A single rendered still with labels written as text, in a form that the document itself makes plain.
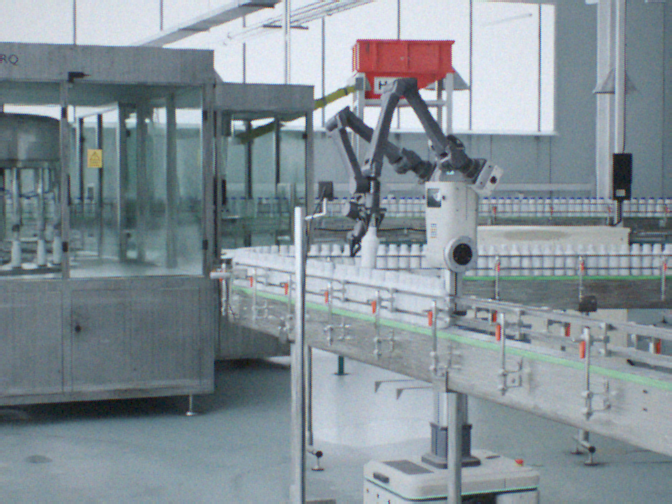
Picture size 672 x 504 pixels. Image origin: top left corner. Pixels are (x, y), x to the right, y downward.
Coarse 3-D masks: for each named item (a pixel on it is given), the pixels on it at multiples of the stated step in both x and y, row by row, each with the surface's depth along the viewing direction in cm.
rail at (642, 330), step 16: (288, 272) 580; (384, 288) 487; (368, 304) 501; (464, 304) 430; (480, 304) 420; (496, 304) 425; (464, 320) 446; (480, 320) 435; (560, 320) 377; (576, 320) 369; (592, 320) 375; (608, 320) 367; (528, 336) 393; (544, 336) 398; (560, 336) 390; (656, 336) 335; (624, 352) 361; (640, 352) 354
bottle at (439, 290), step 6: (438, 282) 452; (444, 282) 452; (438, 288) 452; (444, 288) 452; (432, 294) 453; (438, 294) 451; (444, 294) 451; (438, 300) 451; (438, 306) 451; (444, 306) 451; (438, 324) 451; (444, 324) 452
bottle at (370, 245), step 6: (372, 228) 537; (372, 234) 537; (366, 240) 535; (372, 240) 535; (378, 240) 537; (366, 246) 535; (372, 246) 535; (378, 246) 537; (366, 252) 535; (372, 252) 535; (366, 258) 536; (372, 258) 536; (366, 264) 536; (372, 264) 536
